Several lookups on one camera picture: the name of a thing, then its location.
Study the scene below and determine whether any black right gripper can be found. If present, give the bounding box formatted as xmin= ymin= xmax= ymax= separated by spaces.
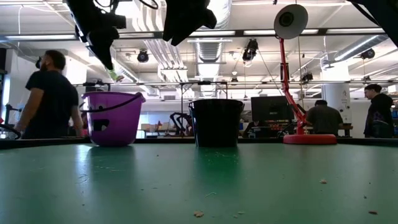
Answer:
xmin=162 ymin=0 xmax=218 ymax=47

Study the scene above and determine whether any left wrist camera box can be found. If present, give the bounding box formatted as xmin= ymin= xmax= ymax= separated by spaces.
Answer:
xmin=106 ymin=12 xmax=127 ymax=30

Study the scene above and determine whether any purple plastic bucket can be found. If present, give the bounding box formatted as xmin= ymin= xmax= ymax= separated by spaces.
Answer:
xmin=78 ymin=91 xmax=147 ymax=147

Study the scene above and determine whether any white pillar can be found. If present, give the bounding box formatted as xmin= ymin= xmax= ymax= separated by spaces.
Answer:
xmin=321 ymin=62 xmax=353 ymax=124

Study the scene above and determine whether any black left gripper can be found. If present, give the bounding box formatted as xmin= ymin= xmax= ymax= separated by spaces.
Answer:
xmin=75 ymin=14 xmax=121 ymax=71

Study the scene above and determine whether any black monitor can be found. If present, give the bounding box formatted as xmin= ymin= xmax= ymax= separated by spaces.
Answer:
xmin=250 ymin=95 xmax=295 ymax=123

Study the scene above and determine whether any green table mat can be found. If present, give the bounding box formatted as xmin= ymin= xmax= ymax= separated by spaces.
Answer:
xmin=0 ymin=142 xmax=398 ymax=224

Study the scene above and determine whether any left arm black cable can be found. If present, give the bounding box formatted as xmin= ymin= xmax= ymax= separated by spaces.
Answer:
xmin=93 ymin=0 xmax=160 ymax=11

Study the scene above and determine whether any person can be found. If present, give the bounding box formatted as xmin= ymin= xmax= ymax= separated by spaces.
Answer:
xmin=363 ymin=83 xmax=395 ymax=139
xmin=305 ymin=99 xmax=344 ymax=136
xmin=241 ymin=120 xmax=272 ymax=139
xmin=14 ymin=49 xmax=85 ymax=140

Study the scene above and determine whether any red desk lamp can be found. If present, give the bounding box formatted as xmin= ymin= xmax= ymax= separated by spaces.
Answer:
xmin=273 ymin=4 xmax=338 ymax=146

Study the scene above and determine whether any black plastic bucket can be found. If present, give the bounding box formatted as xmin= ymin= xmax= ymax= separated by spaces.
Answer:
xmin=188 ymin=98 xmax=246 ymax=148

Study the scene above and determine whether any silver ceiling duct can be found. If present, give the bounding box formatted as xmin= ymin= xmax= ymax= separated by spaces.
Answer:
xmin=322 ymin=33 xmax=391 ymax=68

